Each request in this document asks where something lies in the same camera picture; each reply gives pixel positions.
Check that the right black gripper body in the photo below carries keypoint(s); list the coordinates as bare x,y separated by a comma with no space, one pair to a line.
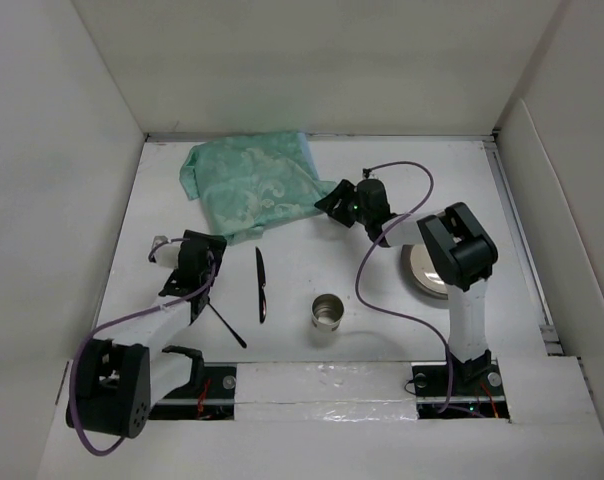
364,216

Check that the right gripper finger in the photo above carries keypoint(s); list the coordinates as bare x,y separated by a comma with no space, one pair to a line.
337,209
345,190

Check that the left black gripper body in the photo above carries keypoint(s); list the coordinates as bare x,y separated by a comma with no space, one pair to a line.
216,250

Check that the green patterned cloth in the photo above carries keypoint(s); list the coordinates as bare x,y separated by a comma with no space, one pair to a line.
248,184

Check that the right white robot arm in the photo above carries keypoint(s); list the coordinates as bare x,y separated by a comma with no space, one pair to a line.
461,251

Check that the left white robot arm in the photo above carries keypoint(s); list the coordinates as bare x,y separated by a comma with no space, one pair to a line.
124,367

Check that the black table knife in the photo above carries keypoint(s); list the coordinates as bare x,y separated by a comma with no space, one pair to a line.
261,278

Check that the stainless steel plate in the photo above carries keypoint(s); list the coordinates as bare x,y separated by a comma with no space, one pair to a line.
417,268

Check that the dark metal fork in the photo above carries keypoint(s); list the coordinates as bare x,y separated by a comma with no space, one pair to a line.
238,338

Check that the stainless steel cup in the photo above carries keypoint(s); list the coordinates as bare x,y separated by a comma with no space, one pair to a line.
327,311

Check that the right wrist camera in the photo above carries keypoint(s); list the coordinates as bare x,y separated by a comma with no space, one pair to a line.
368,173

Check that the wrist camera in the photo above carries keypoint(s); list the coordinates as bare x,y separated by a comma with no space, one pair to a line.
164,252
368,173

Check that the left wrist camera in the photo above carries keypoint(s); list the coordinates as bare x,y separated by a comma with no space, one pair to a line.
164,252

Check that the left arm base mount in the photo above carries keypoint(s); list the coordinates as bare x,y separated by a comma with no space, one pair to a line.
213,399

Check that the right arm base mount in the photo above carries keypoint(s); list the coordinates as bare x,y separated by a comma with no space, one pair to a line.
481,398

